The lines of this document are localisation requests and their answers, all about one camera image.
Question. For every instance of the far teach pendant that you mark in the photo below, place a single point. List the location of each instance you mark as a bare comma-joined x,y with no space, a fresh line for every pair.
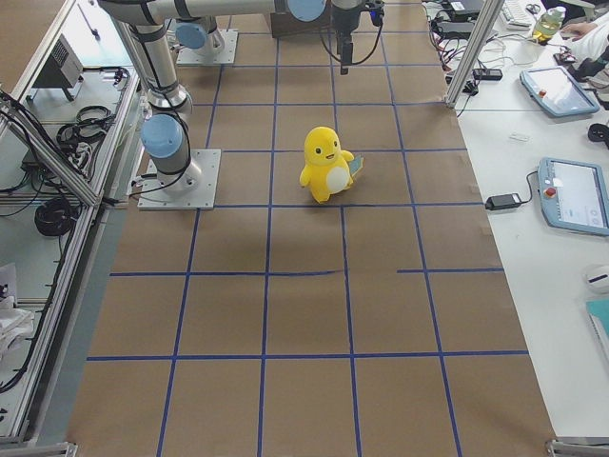
557,92

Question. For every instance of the black power brick on desk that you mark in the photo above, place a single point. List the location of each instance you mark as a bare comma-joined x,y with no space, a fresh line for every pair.
503,202

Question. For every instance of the yellow drink bottle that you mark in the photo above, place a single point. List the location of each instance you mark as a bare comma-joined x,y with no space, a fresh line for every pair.
548,24

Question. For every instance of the yellow plush penguin toy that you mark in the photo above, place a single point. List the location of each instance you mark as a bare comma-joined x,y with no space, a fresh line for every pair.
328,169

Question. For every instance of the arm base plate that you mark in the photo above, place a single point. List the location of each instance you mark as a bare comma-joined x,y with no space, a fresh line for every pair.
227,56
196,188

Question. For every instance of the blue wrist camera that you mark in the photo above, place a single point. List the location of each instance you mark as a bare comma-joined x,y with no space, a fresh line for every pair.
375,8

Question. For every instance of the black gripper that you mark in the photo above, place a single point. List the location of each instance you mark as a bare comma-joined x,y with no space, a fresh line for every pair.
343,20

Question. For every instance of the grey electronics box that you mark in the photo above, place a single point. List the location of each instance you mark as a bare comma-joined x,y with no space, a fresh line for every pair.
62,70

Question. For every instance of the near teach pendant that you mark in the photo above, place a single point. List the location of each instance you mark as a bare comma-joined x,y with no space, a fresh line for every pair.
573,196

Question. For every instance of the teach pendant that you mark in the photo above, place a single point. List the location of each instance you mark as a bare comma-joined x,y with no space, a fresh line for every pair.
573,196
557,92

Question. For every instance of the aluminium frame post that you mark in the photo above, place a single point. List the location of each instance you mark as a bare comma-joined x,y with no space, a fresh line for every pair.
489,14

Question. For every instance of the aluminium side frame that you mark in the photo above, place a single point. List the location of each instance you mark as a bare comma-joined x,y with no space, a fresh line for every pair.
48,201

